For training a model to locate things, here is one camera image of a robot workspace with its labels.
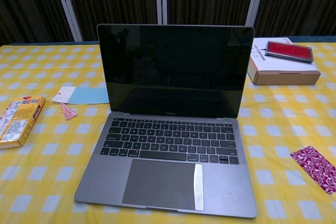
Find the grey laptop computer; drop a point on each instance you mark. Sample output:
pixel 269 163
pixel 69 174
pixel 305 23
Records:
pixel 168 134

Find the blue white bookmark with tassel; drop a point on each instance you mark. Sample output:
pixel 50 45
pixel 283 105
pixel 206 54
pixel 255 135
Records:
pixel 86 95

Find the white topped cardboard box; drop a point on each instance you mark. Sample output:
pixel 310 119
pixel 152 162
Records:
pixel 283 72

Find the red pad in clear case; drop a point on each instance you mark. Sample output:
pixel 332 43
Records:
pixel 288 50

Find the yellow snack box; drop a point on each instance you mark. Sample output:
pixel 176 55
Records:
pixel 17 121

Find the yellow checkered tablecloth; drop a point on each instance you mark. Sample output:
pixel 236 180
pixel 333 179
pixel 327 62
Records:
pixel 39 182

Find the magenta white patterned card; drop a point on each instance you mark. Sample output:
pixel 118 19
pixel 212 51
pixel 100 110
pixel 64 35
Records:
pixel 316 167

